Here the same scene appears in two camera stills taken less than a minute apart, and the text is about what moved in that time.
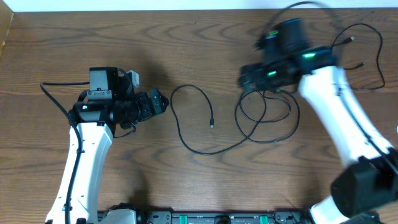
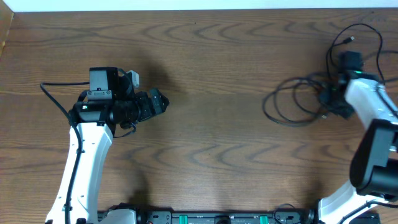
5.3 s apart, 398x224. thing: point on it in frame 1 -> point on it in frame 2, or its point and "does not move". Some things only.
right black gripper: [257, 83] -> [324, 98]
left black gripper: [148, 109] does not move
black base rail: [304, 216] does not move
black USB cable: [352, 38] does not move
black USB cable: [265, 121] -> [296, 101]
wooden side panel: [6, 17] does not move
